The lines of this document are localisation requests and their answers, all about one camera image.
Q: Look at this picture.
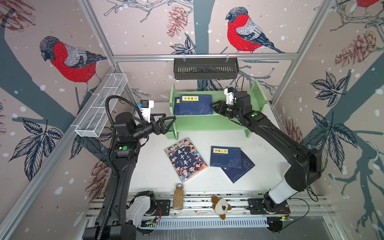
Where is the blue book wide yellow label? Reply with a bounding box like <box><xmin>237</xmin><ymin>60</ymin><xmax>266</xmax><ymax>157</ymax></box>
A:
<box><xmin>179</xmin><ymin>95</ymin><xmax>213</xmax><ymax>116</ymax></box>

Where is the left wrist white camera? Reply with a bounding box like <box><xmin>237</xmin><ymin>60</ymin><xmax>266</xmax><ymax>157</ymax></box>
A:
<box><xmin>137</xmin><ymin>100</ymin><xmax>154</xmax><ymax>123</ymax></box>

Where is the brown white plush toy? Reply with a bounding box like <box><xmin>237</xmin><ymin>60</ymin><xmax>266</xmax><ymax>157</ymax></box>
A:
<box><xmin>211</xmin><ymin>196</ymin><xmax>232</xmax><ymax>220</ymax></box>

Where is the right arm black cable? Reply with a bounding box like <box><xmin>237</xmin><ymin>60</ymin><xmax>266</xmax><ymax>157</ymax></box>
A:
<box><xmin>234</xmin><ymin>74</ymin><xmax>246</xmax><ymax>94</ymax></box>

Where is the dark blue bottom book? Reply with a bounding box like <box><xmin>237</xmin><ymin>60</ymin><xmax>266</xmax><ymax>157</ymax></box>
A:
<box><xmin>221</xmin><ymin>151</ymin><xmax>255</xmax><ymax>184</ymax></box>

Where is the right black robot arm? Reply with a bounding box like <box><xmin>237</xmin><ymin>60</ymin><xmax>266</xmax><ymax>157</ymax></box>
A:
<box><xmin>211</xmin><ymin>91</ymin><xmax>322</xmax><ymax>214</ymax></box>

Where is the blue book small yellow label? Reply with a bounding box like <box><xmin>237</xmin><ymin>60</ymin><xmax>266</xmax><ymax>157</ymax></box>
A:
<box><xmin>173</xmin><ymin>97</ymin><xmax>180</xmax><ymax>116</ymax></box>

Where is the illustrated Chinese history book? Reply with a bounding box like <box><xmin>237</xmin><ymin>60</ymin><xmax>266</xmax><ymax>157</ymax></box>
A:
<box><xmin>165</xmin><ymin>138</ymin><xmax>208</xmax><ymax>183</ymax></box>

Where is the blue book under stack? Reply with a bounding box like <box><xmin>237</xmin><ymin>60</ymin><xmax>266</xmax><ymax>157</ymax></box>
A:
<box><xmin>210</xmin><ymin>146</ymin><xmax>242</xmax><ymax>169</ymax></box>

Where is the dark hanging perforated basket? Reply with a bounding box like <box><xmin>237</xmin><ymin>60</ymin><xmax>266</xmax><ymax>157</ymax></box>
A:
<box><xmin>174</xmin><ymin>58</ymin><xmax>239</xmax><ymax>80</ymax></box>

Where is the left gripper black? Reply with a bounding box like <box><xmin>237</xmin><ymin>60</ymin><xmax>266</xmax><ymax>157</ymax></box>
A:
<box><xmin>132</xmin><ymin>112</ymin><xmax>176</xmax><ymax>141</ymax></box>

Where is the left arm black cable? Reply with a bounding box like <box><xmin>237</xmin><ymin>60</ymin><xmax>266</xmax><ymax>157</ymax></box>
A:
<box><xmin>104</xmin><ymin>95</ymin><xmax>145</xmax><ymax>127</ymax></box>

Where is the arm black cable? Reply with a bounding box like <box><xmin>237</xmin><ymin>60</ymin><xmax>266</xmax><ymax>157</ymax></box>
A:
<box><xmin>234</xmin><ymin>74</ymin><xmax>246</xmax><ymax>94</ymax></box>
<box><xmin>104</xmin><ymin>95</ymin><xmax>145</xmax><ymax>127</ymax></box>

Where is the glass jar of grains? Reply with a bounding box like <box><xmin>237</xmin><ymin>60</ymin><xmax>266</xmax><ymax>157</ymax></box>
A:
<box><xmin>173</xmin><ymin>184</ymin><xmax>184</xmax><ymax>211</ymax></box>

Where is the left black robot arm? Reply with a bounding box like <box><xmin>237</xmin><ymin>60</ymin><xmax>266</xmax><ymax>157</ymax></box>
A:
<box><xmin>83</xmin><ymin>112</ymin><xmax>176</xmax><ymax>240</ymax></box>

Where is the green two-tier wooden shelf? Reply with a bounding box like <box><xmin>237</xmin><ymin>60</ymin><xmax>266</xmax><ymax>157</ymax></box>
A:
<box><xmin>167</xmin><ymin>82</ymin><xmax>269</xmax><ymax>140</ymax></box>

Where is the white wire mesh tray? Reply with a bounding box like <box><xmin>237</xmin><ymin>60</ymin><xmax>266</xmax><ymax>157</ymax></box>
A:
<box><xmin>75</xmin><ymin>73</ymin><xmax>128</xmax><ymax>138</ymax></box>

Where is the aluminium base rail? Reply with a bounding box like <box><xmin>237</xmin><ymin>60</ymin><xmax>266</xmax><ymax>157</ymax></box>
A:
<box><xmin>156</xmin><ymin>192</ymin><xmax>336</xmax><ymax>218</ymax></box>

